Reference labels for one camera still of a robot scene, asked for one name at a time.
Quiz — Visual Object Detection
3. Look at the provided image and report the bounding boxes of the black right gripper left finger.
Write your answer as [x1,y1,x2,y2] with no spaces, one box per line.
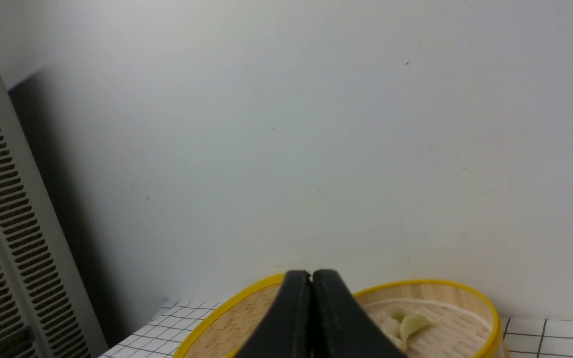
[235,270,312,358]

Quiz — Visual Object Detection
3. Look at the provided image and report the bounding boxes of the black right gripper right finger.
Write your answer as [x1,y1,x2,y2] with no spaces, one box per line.
[311,269,405,358]

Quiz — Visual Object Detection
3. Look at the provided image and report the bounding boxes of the yellow-rimmed bamboo steamer lid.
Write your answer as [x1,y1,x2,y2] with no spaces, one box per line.
[173,273,285,358]

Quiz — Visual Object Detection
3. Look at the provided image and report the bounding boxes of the yellow-rimmed bamboo steamer basket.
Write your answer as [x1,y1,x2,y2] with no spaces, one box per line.
[354,279,509,358]

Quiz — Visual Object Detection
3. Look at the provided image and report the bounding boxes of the grey perforated metal panel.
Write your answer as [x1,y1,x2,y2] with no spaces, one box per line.
[0,74,107,358]

